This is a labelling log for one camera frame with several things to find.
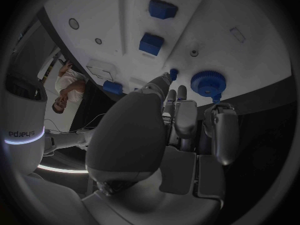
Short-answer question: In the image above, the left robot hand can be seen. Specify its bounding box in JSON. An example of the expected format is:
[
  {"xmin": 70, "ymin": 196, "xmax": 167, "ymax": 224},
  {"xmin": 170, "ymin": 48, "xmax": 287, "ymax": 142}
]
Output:
[{"xmin": 81, "ymin": 71, "xmax": 240, "ymax": 225}]

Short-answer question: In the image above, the white task board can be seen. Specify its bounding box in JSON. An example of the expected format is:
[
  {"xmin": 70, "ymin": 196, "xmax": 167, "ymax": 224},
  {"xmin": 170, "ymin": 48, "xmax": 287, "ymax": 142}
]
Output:
[{"xmin": 43, "ymin": 0, "xmax": 294, "ymax": 108}]

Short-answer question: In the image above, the blue short cylinder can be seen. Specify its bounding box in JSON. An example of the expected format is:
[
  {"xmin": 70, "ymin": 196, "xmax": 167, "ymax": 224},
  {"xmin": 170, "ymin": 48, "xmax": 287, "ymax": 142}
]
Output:
[{"xmin": 101, "ymin": 80, "xmax": 124, "ymax": 96}]

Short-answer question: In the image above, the person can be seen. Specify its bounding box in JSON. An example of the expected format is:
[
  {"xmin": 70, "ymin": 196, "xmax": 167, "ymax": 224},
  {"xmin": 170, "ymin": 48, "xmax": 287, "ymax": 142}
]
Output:
[{"xmin": 51, "ymin": 59, "xmax": 90, "ymax": 115}]

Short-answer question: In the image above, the blue peg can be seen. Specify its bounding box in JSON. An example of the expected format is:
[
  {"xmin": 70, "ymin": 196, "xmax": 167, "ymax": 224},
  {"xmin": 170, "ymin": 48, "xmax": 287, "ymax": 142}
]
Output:
[
  {"xmin": 168, "ymin": 68, "xmax": 180, "ymax": 80},
  {"xmin": 211, "ymin": 93, "xmax": 223, "ymax": 105}
]

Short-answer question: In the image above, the blue cube block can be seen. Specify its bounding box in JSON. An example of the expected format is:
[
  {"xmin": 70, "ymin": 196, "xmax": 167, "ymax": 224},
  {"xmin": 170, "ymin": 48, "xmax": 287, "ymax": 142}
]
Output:
[{"xmin": 138, "ymin": 32, "xmax": 165, "ymax": 57}]

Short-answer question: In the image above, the blue gear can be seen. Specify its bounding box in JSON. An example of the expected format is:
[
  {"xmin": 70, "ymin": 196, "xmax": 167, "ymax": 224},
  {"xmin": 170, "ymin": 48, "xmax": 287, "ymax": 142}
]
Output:
[{"xmin": 190, "ymin": 70, "xmax": 227, "ymax": 98}]

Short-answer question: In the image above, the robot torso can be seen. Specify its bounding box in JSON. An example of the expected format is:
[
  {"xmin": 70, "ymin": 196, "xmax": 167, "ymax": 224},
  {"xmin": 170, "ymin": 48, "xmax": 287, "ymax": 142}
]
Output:
[{"xmin": 1, "ymin": 72, "xmax": 49, "ymax": 176}]

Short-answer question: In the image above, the blue hexagonal block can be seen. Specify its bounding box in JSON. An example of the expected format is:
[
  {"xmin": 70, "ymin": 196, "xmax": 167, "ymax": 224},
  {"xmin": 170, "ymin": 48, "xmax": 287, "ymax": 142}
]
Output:
[{"xmin": 147, "ymin": 0, "xmax": 179, "ymax": 21}]

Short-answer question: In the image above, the white cable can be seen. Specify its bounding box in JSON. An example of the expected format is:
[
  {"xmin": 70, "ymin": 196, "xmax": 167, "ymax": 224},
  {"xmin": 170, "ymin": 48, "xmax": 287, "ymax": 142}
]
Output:
[{"xmin": 43, "ymin": 113, "xmax": 107, "ymax": 134}]

